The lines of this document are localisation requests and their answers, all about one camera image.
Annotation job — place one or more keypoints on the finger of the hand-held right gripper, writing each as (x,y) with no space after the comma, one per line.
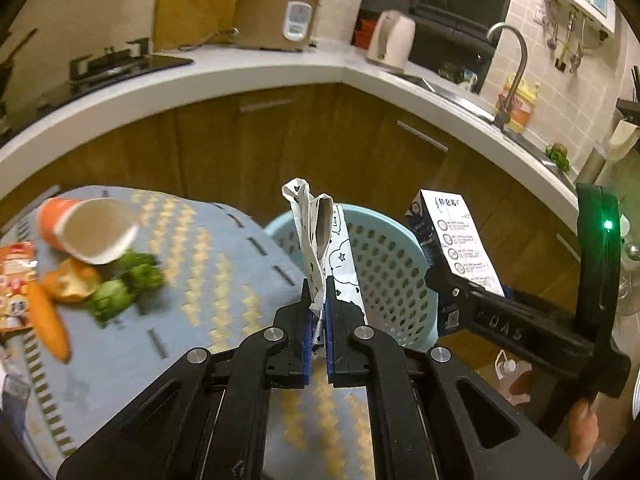
(452,295)
(509,292)

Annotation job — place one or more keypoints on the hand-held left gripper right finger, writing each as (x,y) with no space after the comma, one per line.
(330,355)

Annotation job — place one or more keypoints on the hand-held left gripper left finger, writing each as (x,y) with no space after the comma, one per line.
(306,355)

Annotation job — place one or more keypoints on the blue and white milk carton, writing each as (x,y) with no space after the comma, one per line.
(450,225)

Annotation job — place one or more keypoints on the light blue plastic basket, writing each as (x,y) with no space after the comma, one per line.
(385,270)

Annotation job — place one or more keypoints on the white printed paper wrapper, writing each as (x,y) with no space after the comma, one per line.
(312,240)

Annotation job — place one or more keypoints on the person's right hand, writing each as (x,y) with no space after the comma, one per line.
(584,432)

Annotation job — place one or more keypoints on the grey cylindrical container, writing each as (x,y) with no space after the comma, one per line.
(591,167)

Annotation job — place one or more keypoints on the blue patterned tablecloth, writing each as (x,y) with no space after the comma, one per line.
(200,285)

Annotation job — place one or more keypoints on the leafy greens by sink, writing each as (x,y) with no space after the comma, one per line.
(557,157)

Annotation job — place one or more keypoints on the green vegetable piece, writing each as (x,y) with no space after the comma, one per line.
(110,300)
(142,270)

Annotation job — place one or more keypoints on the yellow detergent bottle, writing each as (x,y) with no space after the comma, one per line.
(522,107)

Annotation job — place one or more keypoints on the steel kitchen sink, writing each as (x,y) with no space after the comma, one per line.
(450,95)

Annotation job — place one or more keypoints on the steel kitchen faucet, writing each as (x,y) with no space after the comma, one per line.
(520,55)

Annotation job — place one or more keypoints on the orange paper cup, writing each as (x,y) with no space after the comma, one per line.
(90,232)

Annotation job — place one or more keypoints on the carrot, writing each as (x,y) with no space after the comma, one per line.
(50,325)

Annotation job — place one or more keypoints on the white electric kettle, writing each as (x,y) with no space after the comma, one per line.
(390,40)

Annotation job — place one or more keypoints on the red plastic containers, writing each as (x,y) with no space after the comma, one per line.
(364,35)

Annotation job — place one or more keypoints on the red snack packet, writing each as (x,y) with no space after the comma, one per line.
(15,280)

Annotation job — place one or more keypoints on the brown rice cooker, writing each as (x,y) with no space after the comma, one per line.
(265,15)

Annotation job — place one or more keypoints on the black gas stove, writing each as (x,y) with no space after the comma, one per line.
(125,67)

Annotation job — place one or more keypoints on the wooden cutting board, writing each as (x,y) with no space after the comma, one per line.
(195,5)

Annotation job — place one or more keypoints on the white wall socket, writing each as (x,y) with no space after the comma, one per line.
(539,13)

